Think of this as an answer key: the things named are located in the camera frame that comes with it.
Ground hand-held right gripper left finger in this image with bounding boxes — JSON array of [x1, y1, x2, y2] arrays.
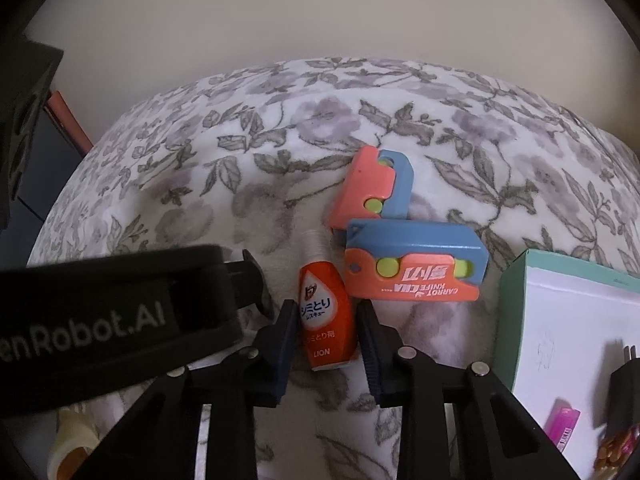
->
[[97, 299, 301, 480]]

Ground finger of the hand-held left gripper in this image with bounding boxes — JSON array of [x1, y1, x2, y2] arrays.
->
[[222, 249, 277, 322]]

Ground dark blue cabinet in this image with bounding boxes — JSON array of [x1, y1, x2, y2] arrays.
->
[[0, 110, 87, 263]]

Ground small orange stain remover bottle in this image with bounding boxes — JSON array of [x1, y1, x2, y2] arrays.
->
[[298, 230, 358, 373]]

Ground red brown board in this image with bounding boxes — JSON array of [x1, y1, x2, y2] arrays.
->
[[44, 91, 95, 153]]

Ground teal cardboard box lid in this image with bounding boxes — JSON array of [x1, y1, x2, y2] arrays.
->
[[496, 249, 640, 480]]

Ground brown pink dog toy figure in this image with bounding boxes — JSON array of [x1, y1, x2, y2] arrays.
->
[[592, 425, 640, 473]]

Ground black charger block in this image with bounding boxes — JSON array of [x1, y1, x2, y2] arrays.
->
[[602, 342, 640, 433]]

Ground grey floral blanket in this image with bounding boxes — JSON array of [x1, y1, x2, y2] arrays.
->
[[25, 57, 640, 480]]

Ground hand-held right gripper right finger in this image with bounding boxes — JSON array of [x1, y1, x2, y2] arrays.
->
[[356, 300, 583, 480]]

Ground orange blue plain toy knife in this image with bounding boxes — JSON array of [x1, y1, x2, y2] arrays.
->
[[327, 146, 415, 233]]

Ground orange blue lettered toy knife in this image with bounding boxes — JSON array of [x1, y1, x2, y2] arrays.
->
[[344, 218, 490, 302]]

